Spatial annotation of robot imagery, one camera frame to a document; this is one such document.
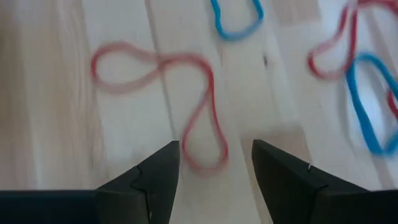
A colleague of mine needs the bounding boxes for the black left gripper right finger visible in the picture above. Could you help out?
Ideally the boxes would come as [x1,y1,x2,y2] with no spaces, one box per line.
[252,139,368,224]

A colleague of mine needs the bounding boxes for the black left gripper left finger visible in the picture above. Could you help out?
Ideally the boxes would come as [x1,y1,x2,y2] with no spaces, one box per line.
[95,140,180,224]

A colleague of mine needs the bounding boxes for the blue rubber band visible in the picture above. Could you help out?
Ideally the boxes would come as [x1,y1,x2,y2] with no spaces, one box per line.
[210,0,265,42]
[345,52,398,157]

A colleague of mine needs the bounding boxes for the long red rubber band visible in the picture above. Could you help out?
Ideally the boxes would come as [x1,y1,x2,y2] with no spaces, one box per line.
[307,0,398,80]

